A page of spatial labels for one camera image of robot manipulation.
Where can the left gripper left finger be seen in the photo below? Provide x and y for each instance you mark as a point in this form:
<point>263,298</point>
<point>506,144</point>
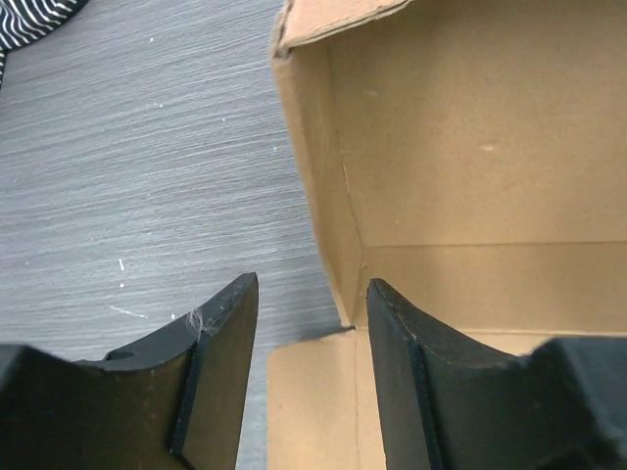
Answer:
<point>173,399</point>

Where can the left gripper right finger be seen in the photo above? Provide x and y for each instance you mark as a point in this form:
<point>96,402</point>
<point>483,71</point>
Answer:
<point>447,401</point>

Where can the brown cardboard box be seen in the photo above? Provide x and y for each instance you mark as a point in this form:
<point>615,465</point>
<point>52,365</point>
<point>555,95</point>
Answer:
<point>472,154</point>

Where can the striped black white cloth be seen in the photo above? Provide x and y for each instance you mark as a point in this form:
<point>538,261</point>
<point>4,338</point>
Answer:
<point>24,22</point>

